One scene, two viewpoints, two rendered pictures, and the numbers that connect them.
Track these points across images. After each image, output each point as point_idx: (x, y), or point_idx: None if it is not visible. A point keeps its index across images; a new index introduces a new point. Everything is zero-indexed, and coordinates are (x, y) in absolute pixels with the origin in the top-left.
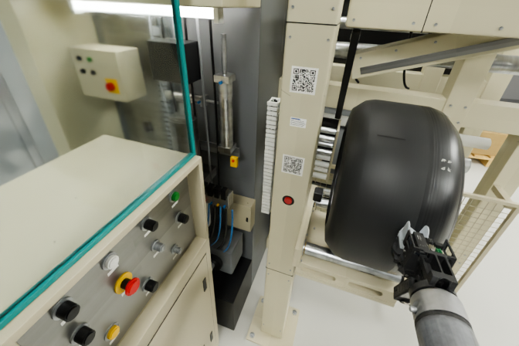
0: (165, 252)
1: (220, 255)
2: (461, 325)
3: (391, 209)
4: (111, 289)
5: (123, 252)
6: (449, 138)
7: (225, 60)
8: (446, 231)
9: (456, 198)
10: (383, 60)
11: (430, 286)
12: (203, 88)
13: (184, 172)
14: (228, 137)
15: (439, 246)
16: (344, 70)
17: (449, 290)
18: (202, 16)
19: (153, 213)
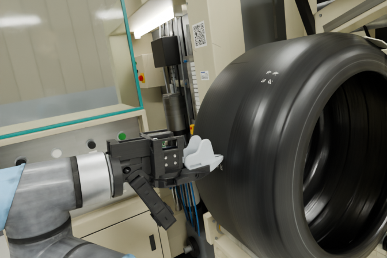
0: None
1: (197, 239)
2: (62, 160)
3: (211, 135)
4: None
5: (68, 154)
6: (296, 50)
7: (189, 44)
8: (260, 164)
9: (273, 117)
10: (345, 9)
11: (105, 153)
12: (182, 70)
13: (122, 114)
14: (196, 110)
15: (169, 140)
16: (307, 33)
17: (109, 155)
18: (170, 15)
19: (99, 140)
